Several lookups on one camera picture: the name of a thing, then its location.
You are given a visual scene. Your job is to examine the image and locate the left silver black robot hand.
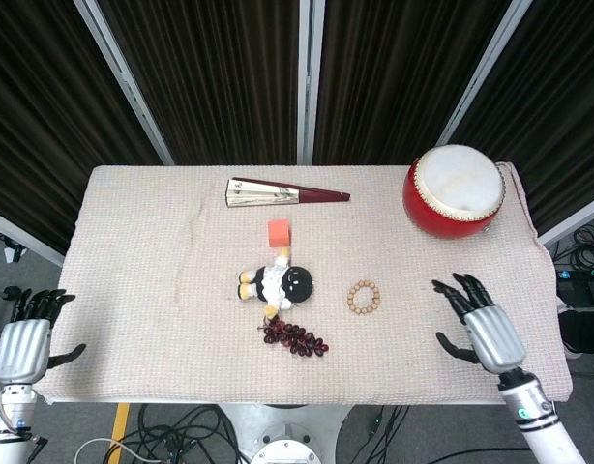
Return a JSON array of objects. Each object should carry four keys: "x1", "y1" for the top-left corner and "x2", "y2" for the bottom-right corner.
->
[{"x1": 0, "y1": 288, "x2": 87, "y2": 387}]

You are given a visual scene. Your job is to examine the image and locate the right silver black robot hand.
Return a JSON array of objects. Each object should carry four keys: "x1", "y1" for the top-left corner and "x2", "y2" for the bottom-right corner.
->
[{"x1": 431, "y1": 273, "x2": 527, "y2": 375}]

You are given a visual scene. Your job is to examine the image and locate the wooden bead bracelet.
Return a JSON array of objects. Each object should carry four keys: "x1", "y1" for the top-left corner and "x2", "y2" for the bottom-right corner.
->
[{"x1": 346, "y1": 280, "x2": 382, "y2": 317}]

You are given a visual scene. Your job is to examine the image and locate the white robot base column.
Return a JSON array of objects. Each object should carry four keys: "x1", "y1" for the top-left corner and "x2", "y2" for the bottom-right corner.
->
[{"x1": 218, "y1": 402, "x2": 352, "y2": 464}]

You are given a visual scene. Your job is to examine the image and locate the black power strip box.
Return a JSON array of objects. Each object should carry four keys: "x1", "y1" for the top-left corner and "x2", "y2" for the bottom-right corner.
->
[{"x1": 555, "y1": 268, "x2": 594, "y2": 310}]

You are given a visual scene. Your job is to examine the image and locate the red drum white skin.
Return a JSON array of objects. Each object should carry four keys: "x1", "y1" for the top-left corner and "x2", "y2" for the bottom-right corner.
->
[{"x1": 402, "y1": 144, "x2": 508, "y2": 240}]

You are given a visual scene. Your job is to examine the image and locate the beige woven table cloth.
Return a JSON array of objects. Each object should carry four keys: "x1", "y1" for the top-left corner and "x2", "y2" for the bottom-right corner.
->
[{"x1": 35, "y1": 162, "x2": 574, "y2": 405}]

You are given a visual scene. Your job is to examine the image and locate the dark red plastic grape bunch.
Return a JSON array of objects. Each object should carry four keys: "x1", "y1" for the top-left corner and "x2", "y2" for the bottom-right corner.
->
[{"x1": 256, "y1": 315, "x2": 330, "y2": 359}]

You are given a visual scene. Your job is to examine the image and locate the black white plush doll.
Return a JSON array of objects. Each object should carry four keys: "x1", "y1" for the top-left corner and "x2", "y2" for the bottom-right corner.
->
[{"x1": 236, "y1": 246, "x2": 314, "y2": 319}]

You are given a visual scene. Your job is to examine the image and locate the dark pleated partition panel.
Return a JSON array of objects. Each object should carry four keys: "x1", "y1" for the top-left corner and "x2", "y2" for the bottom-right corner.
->
[
  {"x1": 450, "y1": 0, "x2": 594, "y2": 236},
  {"x1": 312, "y1": 0, "x2": 514, "y2": 166},
  {"x1": 0, "y1": 0, "x2": 166, "y2": 255},
  {"x1": 97, "y1": 0, "x2": 301, "y2": 166}
]

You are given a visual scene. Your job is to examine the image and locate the orange foam cube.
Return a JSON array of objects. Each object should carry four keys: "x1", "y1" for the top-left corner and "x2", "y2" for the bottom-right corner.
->
[{"x1": 266, "y1": 218, "x2": 292, "y2": 249}]

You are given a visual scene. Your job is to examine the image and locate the white floor cable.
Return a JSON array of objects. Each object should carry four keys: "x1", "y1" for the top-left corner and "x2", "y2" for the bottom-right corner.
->
[{"x1": 74, "y1": 437, "x2": 148, "y2": 464}]

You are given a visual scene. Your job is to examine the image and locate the tangled black floor cables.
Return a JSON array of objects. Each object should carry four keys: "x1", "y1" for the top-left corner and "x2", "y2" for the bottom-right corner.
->
[{"x1": 74, "y1": 403, "x2": 240, "y2": 464}]

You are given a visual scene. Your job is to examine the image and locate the folded paper fan maroon handle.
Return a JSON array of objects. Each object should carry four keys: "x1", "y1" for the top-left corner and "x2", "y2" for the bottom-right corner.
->
[{"x1": 224, "y1": 177, "x2": 352, "y2": 209}]

